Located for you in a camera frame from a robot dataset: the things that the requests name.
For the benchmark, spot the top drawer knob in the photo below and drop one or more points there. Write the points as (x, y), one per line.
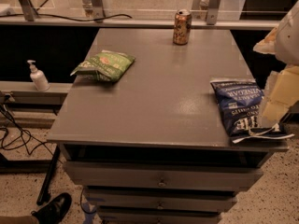
(161, 183)

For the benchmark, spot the blue salt vinegar chip bag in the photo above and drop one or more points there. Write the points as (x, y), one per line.
(239, 100)

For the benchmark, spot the white pump sanitizer bottle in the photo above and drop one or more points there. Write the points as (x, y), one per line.
(38, 77)

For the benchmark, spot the orange soda can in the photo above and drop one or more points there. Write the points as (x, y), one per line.
(182, 27)

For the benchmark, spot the grey drawer cabinet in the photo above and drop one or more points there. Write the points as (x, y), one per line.
(160, 120)

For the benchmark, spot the green jalapeno chip bag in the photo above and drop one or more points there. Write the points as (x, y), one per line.
(107, 66)

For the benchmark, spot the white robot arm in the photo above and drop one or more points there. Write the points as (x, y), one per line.
(283, 40)

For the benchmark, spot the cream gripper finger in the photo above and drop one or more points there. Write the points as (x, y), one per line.
(281, 92)

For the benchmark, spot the black metal stand leg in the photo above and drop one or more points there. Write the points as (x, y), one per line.
(44, 195)

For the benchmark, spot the drawer knob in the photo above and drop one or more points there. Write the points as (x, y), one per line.
(160, 206)
(161, 183)

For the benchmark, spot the black leather shoe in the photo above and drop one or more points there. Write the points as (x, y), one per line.
(55, 210)

